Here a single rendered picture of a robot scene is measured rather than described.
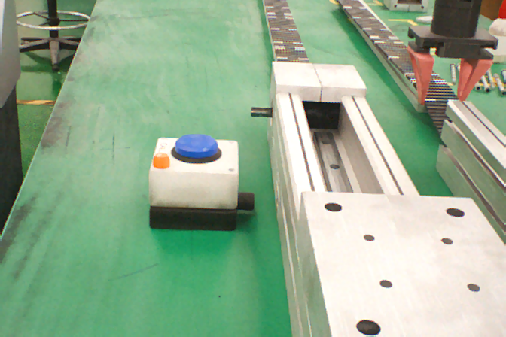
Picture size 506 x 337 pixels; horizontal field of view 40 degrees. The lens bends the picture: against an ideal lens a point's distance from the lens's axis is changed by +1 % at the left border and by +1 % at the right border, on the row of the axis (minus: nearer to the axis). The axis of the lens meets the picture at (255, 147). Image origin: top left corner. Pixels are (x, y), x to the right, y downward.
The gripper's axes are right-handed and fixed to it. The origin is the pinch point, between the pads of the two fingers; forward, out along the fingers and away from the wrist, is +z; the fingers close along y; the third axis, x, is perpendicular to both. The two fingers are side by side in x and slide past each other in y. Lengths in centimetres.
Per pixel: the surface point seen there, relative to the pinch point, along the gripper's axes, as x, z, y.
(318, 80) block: -15.4, -6.5, -19.0
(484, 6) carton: 348, 51, 132
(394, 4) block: 77, 2, 10
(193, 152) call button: -31.5, -4.2, -32.1
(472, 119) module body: -23.4, -5.5, -4.1
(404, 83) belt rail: 13.1, 2.1, -1.7
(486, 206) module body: -32.2, -0.2, -4.7
